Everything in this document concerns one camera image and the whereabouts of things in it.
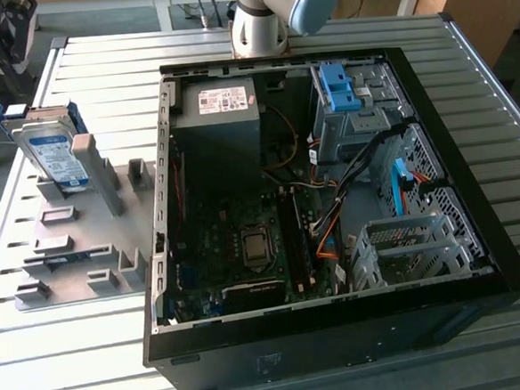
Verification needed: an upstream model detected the hard disk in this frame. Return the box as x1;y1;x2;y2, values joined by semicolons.
0;97;93;196

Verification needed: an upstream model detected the blue data wire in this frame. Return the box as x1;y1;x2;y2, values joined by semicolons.
389;156;412;218

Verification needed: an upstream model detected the silver disk bay cage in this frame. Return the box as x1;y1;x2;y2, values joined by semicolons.
344;209;476;292

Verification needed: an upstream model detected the grey parts rack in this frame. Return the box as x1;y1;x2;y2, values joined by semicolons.
4;129;168;313

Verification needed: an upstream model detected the green RAM stick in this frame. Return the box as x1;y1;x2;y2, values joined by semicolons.
43;250;92;267

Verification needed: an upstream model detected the grey power supply unit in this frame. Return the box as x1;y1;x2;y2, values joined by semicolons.
167;74;268;198

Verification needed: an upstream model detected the green motherboard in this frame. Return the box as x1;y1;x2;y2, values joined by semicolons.
168;183;340;322

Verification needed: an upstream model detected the CPU socket with silver CPU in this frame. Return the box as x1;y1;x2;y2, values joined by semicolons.
239;223;275;272

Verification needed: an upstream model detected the black graphics card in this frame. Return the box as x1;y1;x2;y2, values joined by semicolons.
219;276;289;314

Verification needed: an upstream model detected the blue plastic drive latch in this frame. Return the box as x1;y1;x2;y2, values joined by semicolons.
317;61;365;114

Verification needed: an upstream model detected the black RAM stick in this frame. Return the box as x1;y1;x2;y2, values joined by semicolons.
287;184;317;287

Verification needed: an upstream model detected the silver optical drive cage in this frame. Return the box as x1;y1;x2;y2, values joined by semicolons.
306;57;418;166

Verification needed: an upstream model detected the black open PC case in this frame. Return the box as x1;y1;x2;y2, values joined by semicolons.
120;37;520;390

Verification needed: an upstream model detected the brown wooden cabinet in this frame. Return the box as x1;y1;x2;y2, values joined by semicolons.
413;0;520;73

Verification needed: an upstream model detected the white frame desk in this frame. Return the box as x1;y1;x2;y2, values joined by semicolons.
31;0;435;42

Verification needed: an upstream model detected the yellow wire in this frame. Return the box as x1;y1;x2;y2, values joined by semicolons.
256;102;302;175

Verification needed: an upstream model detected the black cable bundle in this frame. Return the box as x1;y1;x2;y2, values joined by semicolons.
302;124;413;240

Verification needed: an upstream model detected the orange wire bundle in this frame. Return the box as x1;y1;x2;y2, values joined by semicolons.
313;224;344;262

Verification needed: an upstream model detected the red orange power wire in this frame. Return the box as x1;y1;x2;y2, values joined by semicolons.
399;167;450;215

